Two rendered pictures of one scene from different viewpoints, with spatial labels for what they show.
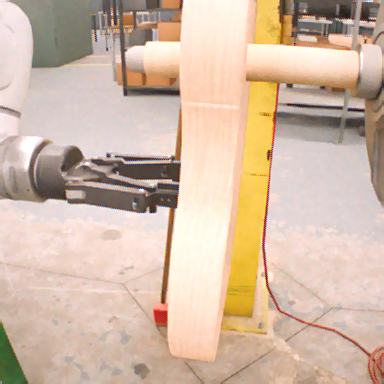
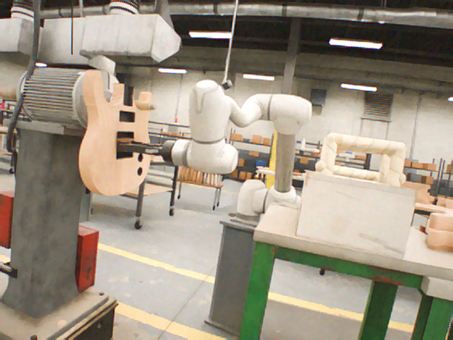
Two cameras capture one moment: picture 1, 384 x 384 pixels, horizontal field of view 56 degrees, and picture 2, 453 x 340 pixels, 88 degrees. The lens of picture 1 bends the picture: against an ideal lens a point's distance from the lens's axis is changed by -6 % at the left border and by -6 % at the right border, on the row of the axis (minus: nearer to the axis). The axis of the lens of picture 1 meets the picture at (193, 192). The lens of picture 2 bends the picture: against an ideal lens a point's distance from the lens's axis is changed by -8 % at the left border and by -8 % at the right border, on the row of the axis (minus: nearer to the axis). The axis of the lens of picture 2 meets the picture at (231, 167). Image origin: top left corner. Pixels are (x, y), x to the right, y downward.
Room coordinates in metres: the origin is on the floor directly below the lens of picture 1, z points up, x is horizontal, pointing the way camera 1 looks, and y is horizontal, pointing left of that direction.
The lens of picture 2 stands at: (1.31, 0.44, 1.12)
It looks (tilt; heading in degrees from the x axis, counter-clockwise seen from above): 3 degrees down; 183
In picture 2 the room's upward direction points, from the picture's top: 9 degrees clockwise
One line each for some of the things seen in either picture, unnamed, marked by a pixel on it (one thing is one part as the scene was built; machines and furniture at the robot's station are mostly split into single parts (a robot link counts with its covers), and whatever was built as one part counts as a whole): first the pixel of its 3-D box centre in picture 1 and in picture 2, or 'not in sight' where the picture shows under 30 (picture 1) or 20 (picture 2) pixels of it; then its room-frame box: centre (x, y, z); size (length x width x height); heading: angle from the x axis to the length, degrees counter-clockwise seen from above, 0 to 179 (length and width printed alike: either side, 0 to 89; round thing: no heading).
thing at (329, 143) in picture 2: not in sight; (328, 156); (0.63, 0.65, 1.15); 0.03 x 0.03 x 0.09
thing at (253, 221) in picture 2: not in sight; (244, 216); (-0.34, 0.48, 0.73); 0.22 x 0.18 x 0.06; 72
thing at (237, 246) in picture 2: not in sight; (238, 272); (-0.33, 0.50, 0.35); 0.28 x 0.28 x 0.70; 72
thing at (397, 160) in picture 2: not in sight; (395, 167); (0.67, 0.81, 1.15); 0.03 x 0.03 x 0.09
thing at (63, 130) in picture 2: not in sight; (57, 129); (0.26, -0.42, 1.11); 0.36 x 0.24 x 0.04; 80
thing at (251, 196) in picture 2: not in sight; (252, 196); (-0.33, 0.51, 0.87); 0.18 x 0.16 x 0.22; 74
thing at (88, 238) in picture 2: not in sight; (72, 249); (0.10, -0.39, 0.49); 0.25 x 0.12 x 0.37; 80
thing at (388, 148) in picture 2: not in sight; (365, 143); (0.65, 0.73, 1.20); 0.20 x 0.03 x 0.03; 78
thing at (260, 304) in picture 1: (225, 293); not in sight; (1.34, -0.15, 0.02); 0.40 x 0.40 x 0.02; 80
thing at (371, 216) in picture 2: not in sight; (349, 209); (0.60, 0.74, 1.02); 0.27 x 0.15 x 0.17; 79
